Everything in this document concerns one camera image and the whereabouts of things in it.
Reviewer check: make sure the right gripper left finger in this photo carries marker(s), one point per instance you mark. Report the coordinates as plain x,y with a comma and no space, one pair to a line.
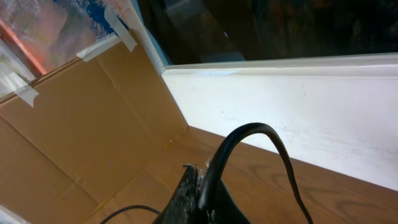
182,207

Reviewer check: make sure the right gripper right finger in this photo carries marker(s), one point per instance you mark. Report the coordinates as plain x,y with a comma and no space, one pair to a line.
218,204

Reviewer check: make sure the cardboard side panel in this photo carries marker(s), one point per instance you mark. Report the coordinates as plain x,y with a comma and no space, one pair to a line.
92,127

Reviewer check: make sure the dark glass window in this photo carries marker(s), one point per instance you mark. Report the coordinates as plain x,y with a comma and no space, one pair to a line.
207,31

